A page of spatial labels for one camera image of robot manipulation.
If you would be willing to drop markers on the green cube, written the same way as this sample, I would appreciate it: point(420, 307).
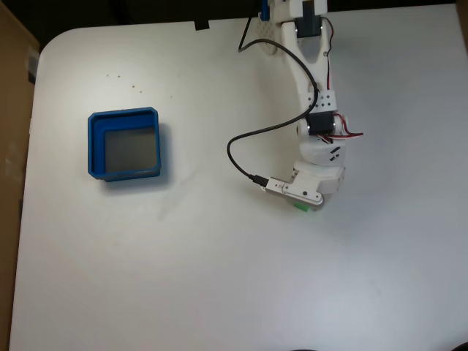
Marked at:
point(302, 207)

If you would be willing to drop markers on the blue box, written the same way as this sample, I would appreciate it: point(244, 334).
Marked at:
point(96, 146)

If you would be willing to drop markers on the brown cardboard box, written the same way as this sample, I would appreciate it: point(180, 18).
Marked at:
point(12, 146)

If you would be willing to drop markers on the black tape piece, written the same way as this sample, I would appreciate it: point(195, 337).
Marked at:
point(201, 25)

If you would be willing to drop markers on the grey label sticker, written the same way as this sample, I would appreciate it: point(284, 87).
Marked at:
point(33, 66)

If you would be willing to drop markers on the silver camera box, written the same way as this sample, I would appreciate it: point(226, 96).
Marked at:
point(300, 190)

